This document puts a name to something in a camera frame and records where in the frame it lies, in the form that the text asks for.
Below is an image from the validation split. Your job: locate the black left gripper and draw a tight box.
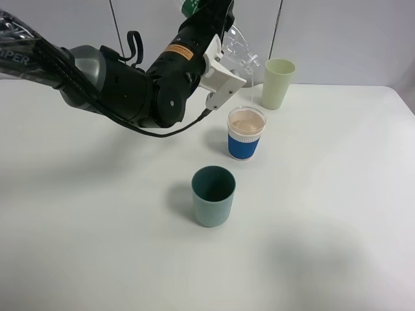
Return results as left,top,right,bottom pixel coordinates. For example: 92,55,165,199
144,0,235,128

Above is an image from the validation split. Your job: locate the clear green label bottle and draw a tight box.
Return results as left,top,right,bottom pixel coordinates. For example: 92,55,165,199
177,0,260,76

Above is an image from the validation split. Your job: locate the blue sleeve glass cup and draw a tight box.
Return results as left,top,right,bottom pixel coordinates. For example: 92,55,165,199
228,106,267,161

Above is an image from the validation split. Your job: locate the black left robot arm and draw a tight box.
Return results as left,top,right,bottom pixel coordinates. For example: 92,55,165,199
1,1,235,136

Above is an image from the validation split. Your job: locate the pale green tall cup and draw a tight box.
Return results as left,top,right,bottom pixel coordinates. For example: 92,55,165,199
262,58,296,110

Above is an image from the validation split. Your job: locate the teal plastic cup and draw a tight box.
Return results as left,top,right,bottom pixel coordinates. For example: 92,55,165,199
191,166,236,227

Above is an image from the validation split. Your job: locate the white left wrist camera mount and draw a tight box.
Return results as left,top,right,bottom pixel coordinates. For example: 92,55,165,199
199,34,246,111

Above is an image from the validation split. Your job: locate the black left camera cable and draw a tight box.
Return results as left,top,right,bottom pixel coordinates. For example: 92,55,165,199
93,106,213,139

